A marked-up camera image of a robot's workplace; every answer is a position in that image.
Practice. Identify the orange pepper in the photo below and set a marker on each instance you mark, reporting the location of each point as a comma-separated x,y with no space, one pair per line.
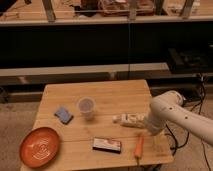
139,149

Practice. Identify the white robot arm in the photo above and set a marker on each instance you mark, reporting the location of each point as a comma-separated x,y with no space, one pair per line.
168,107

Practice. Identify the orange ceramic bowl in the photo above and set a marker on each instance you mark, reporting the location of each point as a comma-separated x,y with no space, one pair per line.
39,147

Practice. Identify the clear plastic cup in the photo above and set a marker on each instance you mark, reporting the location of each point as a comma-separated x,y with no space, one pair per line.
86,107

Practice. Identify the wooden table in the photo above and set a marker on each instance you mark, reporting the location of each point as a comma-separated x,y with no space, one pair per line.
111,98

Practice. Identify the white plastic bottle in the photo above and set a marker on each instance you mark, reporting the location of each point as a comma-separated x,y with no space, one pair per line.
129,120

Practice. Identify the blue sponge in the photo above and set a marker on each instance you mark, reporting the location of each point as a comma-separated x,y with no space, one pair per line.
64,116

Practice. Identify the black rectangular box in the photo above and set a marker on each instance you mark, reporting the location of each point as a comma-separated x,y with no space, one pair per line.
106,144

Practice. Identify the long wooden bench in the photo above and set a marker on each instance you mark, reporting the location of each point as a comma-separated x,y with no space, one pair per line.
20,75

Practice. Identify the black device on floor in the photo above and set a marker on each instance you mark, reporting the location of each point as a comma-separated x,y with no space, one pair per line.
190,61

